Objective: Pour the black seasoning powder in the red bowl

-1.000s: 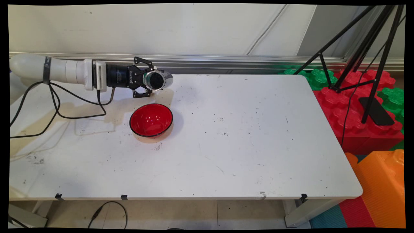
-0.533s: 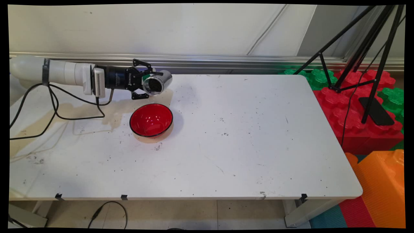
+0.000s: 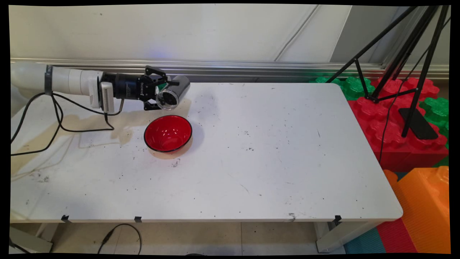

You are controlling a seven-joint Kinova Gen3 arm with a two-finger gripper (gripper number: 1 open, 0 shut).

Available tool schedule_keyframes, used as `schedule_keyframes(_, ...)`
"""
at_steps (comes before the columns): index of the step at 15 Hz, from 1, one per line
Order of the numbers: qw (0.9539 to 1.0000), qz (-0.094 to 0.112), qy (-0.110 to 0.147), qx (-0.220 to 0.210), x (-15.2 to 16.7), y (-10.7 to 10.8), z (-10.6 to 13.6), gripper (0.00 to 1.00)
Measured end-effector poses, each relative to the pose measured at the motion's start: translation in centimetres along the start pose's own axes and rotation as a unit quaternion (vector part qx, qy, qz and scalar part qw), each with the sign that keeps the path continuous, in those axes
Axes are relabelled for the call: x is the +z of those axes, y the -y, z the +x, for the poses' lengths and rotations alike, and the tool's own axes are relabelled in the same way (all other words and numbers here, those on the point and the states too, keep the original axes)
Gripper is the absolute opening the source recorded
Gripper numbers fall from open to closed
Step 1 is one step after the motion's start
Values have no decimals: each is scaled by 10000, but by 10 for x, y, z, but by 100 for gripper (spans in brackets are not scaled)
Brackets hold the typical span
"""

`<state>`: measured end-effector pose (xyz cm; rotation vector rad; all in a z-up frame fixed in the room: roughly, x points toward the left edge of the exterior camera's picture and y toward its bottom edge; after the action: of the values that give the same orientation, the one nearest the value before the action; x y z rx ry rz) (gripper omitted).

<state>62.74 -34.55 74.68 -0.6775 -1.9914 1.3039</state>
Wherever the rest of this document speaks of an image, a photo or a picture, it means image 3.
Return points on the black granules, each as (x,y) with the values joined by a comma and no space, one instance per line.
(168,100)

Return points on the green giant building block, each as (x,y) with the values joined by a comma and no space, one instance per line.
(436,109)
(354,88)

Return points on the orange giant building block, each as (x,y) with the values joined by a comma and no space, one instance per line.
(424,208)

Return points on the red foam floor mat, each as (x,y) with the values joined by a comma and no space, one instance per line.
(395,237)

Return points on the white table leg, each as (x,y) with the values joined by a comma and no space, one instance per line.
(32,242)
(334,237)

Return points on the teal foam floor mat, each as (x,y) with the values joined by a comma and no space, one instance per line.
(363,242)

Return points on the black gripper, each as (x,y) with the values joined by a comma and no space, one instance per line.
(133,88)

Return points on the black tripod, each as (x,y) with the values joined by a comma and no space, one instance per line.
(427,61)

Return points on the aluminium wall rail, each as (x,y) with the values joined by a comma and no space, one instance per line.
(251,68)

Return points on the clear plastic jar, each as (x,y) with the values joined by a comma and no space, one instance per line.
(181,86)

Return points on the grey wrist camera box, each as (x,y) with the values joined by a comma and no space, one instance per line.
(107,97)

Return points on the red bowl with black rim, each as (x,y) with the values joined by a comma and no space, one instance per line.
(167,133)

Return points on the black flat slab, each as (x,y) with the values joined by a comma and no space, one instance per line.
(418,126)

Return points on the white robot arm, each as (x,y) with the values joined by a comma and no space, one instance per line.
(72,80)

